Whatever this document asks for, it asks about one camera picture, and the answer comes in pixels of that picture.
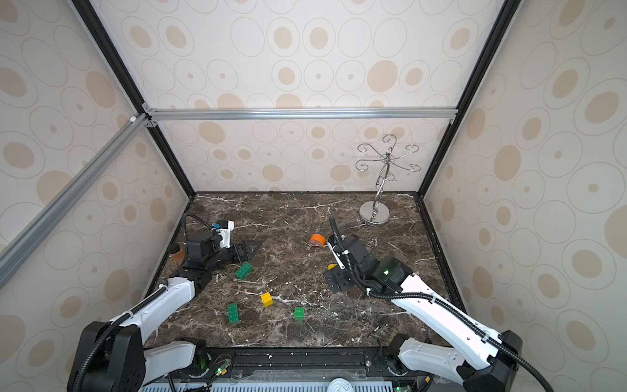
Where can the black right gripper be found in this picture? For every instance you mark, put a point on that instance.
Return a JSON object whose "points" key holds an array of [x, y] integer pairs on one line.
{"points": [[338, 277]]}

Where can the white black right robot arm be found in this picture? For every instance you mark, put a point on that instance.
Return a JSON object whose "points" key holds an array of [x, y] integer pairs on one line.
{"points": [[476, 357]]}

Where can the green long lego brick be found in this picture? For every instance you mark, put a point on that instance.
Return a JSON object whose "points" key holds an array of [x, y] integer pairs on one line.
{"points": [[233, 313], [244, 270]]}

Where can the green square lego brick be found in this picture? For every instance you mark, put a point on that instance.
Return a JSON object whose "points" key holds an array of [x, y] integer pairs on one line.
{"points": [[299, 314]]}

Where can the black vertical frame post right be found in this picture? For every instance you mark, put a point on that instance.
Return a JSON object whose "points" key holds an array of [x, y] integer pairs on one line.
{"points": [[495, 37]]}

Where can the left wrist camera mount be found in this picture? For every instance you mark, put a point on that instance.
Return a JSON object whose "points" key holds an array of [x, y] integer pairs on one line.
{"points": [[224, 229]]}

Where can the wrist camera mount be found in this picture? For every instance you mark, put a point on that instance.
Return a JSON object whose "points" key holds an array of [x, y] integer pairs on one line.
{"points": [[339, 254], [224, 229]]}

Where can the chrome jewelry stand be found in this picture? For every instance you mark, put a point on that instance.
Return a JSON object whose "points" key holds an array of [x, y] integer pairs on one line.
{"points": [[376, 212]]}

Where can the black vertical frame post left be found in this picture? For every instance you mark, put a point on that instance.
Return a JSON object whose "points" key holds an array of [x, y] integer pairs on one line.
{"points": [[87, 14]]}

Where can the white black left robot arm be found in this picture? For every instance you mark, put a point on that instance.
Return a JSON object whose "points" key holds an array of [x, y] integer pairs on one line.
{"points": [[111, 355]]}

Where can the aluminium horizontal back rail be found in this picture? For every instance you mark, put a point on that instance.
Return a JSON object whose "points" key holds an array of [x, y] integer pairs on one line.
{"points": [[292, 114]]}

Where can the brown cup at left wall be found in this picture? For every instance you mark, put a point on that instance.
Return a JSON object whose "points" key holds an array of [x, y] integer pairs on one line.
{"points": [[177, 253]]}

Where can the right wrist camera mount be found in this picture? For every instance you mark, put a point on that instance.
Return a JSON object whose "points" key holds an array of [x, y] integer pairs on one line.
{"points": [[339, 254]]}

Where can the black vertical frame post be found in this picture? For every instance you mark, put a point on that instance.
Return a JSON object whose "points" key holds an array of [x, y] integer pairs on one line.
{"points": [[87, 14], [495, 37]]}

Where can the aluminium left diagonal rail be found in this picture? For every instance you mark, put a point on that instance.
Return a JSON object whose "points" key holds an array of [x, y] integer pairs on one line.
{"points": [[23, 246]]}

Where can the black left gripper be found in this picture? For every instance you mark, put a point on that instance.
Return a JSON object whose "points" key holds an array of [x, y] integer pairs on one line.
{"points": [[239, 256]]}

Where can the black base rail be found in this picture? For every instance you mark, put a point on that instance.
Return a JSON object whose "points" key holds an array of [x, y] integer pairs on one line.
{"points": [[298, 369]]}

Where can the yellow rounded lego brick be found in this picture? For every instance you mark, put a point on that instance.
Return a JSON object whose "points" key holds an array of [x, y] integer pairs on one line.
{"points": [[267, 299]]}

